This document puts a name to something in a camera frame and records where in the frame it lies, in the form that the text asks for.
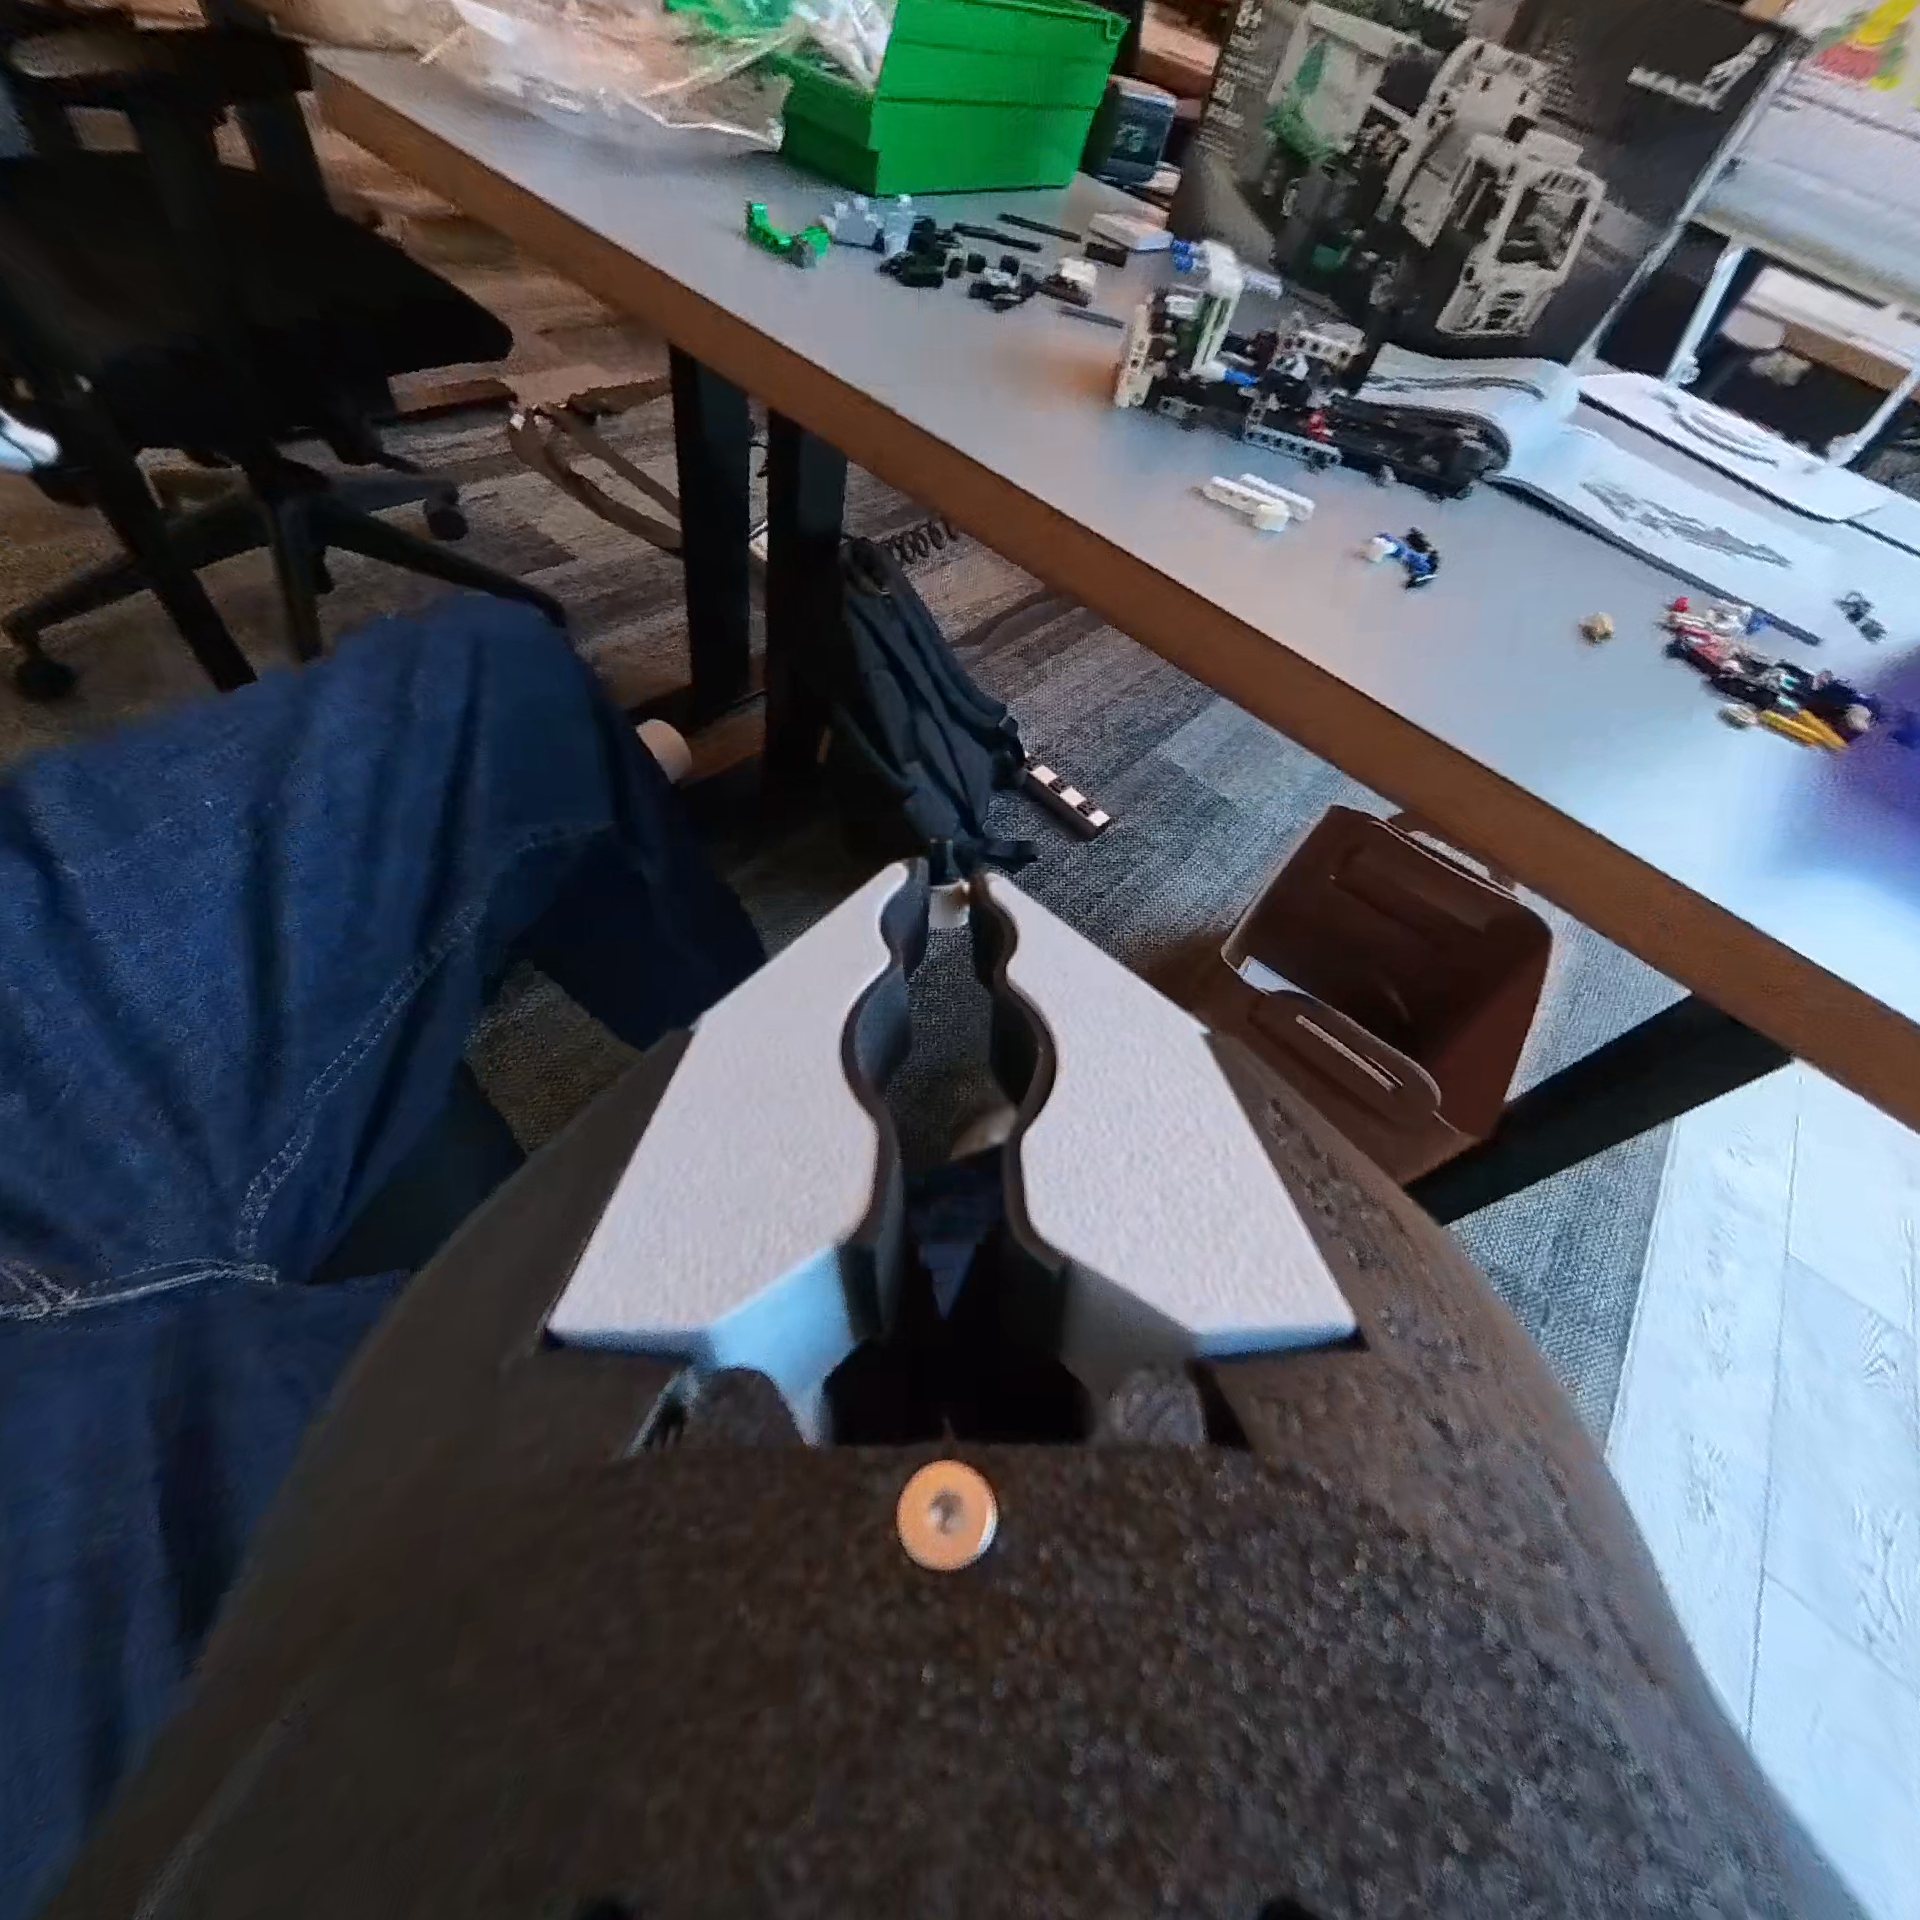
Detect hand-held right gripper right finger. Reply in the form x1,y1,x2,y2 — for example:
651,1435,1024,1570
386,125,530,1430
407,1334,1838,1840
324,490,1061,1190
967,871,1359,1442

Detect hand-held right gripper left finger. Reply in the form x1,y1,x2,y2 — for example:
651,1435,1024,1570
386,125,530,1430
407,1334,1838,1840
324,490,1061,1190
546,861,920,1444

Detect long white lego piece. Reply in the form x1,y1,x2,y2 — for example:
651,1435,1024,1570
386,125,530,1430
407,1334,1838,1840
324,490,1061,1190
1200,474,1318,536

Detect pile of colourful lego pieces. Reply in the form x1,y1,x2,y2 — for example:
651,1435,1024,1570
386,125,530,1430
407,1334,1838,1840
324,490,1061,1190
1659,595,1878,751

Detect partly built lego model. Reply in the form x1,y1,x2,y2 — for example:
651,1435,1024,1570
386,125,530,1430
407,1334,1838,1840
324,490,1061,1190
1114,246,1517,501

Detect lego instruction booklet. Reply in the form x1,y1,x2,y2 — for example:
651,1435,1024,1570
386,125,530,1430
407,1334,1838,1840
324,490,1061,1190
1352,343,1920,596

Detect group of black lego pieces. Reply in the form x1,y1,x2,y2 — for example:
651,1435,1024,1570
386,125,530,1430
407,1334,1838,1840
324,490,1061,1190
875,213,1127,326

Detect black lego set box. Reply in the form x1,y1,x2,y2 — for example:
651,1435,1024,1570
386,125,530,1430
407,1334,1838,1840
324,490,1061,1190
1171,0,1811,371

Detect brown cardboard box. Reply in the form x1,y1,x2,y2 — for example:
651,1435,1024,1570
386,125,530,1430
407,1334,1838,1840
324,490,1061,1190
1218,807,1556,1186

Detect black backpack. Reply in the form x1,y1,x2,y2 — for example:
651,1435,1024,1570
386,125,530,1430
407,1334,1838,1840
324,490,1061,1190
832,536,1040,888

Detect person's right leg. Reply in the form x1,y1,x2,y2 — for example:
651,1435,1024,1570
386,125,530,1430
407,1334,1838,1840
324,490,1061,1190
0,592,770,1920

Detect grey table with wooden edge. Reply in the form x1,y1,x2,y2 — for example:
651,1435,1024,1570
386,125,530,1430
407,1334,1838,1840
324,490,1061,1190
311,40,1920,1221

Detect black office chair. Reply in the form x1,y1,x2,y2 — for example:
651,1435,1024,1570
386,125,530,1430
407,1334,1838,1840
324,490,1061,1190
0,0,570,701

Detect teal box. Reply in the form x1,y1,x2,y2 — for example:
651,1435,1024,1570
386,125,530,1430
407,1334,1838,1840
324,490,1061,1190
1083,78,1182,186

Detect green plastic container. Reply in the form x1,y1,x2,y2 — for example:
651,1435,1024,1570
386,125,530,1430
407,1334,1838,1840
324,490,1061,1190
779,0,1130,198

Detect clear plastic bag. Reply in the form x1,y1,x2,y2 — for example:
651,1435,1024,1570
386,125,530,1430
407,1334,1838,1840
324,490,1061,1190
422,0,890,156

